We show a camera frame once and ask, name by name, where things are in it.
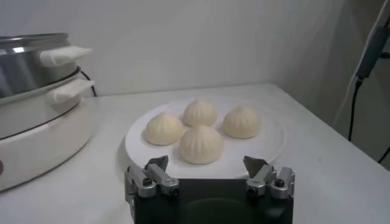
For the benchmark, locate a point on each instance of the round white plate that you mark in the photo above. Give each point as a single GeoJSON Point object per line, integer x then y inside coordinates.
{"type": "Point", "coordinates": [262, 149]}

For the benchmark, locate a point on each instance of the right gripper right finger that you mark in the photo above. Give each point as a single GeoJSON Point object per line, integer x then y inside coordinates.
{"type": "Point", "coordinates": [262, 178]}

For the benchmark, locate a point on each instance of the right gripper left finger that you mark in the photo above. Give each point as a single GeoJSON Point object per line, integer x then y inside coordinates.
{"type": "Point", "coordinates": [141, 182]}

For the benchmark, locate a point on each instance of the white steamed baozi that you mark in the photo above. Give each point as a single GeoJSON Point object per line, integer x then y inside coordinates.
{"type": "Point", "coordinates": [200, 112]}
{"type": "Point", "coordinates": [201, 145]}
{"type": "Point", "coordinates": [242, 122]}
{"type": "Point", "coordinates": [164, 129]}

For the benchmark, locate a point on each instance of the white electric cooker base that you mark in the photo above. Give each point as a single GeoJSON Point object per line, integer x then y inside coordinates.
{"type": "Point", "coordinates": [39, 137]}

